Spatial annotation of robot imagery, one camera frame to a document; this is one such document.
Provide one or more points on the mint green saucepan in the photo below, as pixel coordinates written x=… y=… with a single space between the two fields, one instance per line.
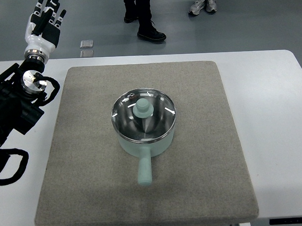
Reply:
x=144 y=152

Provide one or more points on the glass lid with green knob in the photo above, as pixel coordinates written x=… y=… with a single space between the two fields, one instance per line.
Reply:
x=143 y=115

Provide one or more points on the person with grey sneakers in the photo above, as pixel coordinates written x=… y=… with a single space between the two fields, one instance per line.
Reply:
x=198 y=5

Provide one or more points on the black boot person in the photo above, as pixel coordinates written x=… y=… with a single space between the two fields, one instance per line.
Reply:
x=140 y=10

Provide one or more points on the grey felt mat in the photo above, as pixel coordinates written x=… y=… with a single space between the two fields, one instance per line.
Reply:
x=200 y=180

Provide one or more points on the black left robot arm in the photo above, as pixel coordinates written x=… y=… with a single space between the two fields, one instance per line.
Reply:
x=23 y=91

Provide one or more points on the metal floor plate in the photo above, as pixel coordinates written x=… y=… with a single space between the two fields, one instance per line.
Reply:
x=86 y=53
x=86 y=44

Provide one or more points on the black table control panel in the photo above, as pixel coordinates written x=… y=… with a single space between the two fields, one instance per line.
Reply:
x=285 y=221

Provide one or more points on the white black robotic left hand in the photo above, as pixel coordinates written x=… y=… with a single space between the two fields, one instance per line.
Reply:
x=43 y=30

